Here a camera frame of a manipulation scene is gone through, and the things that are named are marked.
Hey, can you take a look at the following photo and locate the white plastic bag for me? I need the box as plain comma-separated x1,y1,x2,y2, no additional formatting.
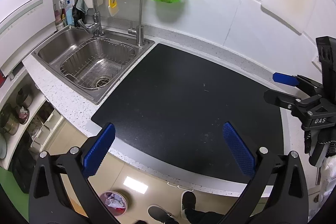
105,193,125,209

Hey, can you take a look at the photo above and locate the pink trash bin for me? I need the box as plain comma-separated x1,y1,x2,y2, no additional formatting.
100,191,127,217

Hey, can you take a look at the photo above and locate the tall chrome kitchen faucet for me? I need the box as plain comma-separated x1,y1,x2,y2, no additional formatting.
59,0,104,37

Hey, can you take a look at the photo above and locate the white storage drawer box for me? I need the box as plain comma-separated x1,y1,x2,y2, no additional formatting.
32,109,64,150

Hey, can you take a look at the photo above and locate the black shoe right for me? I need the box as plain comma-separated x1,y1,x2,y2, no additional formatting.
181,191,197,219

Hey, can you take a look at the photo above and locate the black shoe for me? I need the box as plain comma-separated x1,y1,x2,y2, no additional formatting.
147,205,174,223
181,191,197,219

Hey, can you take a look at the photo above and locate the black shoe left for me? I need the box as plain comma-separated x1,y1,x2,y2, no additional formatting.
147,205,174,223

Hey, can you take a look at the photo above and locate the steel pot on shelf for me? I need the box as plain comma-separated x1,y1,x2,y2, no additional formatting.
1,104,19,135

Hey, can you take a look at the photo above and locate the stainless steel sink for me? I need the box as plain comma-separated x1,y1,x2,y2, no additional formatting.
33,26,154,105

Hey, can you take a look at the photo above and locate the black counter mat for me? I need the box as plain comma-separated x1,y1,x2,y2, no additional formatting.
92,44,284,183

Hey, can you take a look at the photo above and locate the slim gooseneck water tap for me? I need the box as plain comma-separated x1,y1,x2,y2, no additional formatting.
127,0,144,47

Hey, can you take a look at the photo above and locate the yellow scraper brush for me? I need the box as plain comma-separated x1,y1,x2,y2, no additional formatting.
108,0,118,16

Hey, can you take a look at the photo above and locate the wire sink basket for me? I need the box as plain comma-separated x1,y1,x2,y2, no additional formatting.
60,38,137,90

